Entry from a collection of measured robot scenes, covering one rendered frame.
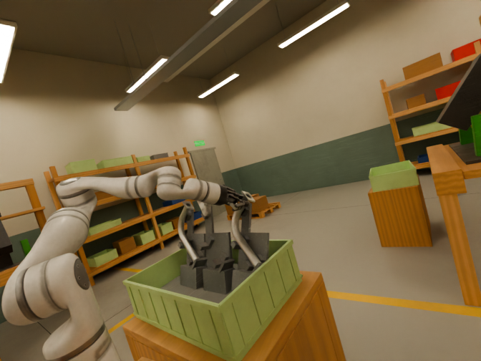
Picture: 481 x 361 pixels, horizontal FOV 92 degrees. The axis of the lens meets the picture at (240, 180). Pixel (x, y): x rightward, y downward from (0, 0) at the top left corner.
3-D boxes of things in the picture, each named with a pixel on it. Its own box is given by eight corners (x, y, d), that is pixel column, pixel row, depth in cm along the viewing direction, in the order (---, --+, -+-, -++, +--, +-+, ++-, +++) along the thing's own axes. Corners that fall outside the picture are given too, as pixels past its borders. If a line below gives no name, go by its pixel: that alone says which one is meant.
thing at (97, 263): (210, 223, 641) (186, 145, 628) (91, 287, 408) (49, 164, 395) (197, 225, 675) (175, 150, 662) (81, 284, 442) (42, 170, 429)
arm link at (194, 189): (207, 203, 75) (207, 177, 79) (162, 194, 65) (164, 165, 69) (195, 208, 80) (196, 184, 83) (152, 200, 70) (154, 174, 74)
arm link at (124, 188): (142, 166, 75) (150, 189, 79) (67, 175, 78) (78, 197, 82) (127, 178, 67) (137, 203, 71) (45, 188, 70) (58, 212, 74)
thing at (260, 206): (227, 220, 619) (222, 204, 617) (247, 210, 678) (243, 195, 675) (262, 218, 536) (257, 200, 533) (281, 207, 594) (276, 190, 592)
